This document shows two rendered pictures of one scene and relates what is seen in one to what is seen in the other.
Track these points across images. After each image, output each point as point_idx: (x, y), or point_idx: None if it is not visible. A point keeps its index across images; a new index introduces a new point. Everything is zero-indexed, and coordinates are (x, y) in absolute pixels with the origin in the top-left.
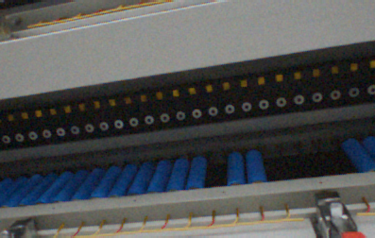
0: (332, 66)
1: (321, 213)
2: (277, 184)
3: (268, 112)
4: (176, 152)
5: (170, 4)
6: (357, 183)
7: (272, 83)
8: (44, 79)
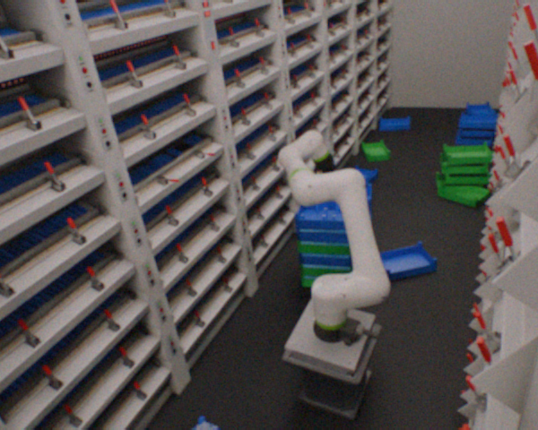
0: None
1: (199, 153)
2: (187, 151)
3: None
4: (153, 154)
5: (171, 120)
6: (197, 147)
7: None
8: (165, 142)
